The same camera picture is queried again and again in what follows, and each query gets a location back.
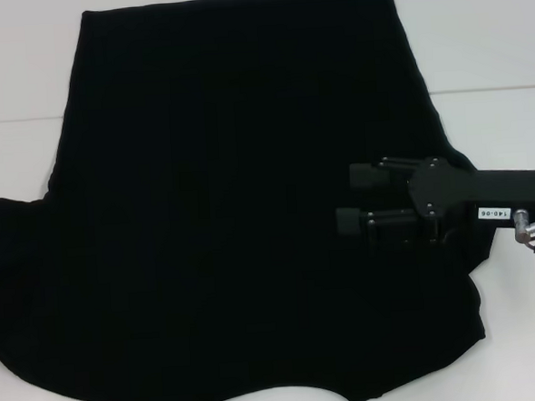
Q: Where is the black shirt with pink print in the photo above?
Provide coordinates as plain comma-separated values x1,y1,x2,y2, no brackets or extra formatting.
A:
0,0,511,401

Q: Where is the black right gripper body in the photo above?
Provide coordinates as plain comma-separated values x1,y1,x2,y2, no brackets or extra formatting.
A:
404,150,535,247

